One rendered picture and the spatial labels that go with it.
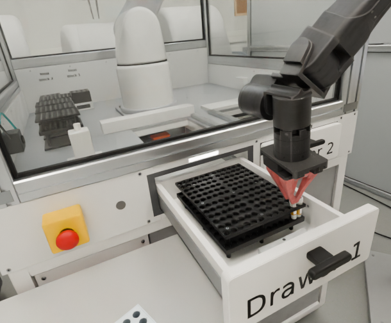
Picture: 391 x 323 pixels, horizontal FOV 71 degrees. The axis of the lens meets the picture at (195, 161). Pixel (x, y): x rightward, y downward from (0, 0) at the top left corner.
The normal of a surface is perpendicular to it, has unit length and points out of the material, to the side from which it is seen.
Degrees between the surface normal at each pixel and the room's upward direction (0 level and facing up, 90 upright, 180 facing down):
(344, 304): 0
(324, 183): 90
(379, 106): 90
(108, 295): 0
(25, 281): 90
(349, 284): 0
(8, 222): 90
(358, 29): 106
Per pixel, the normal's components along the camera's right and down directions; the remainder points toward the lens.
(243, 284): 0.43, 0.34
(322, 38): -0.75, -0.28
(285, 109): -0.51, 0.49
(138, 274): -0.09, -0.90
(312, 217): -0.90, 0.25
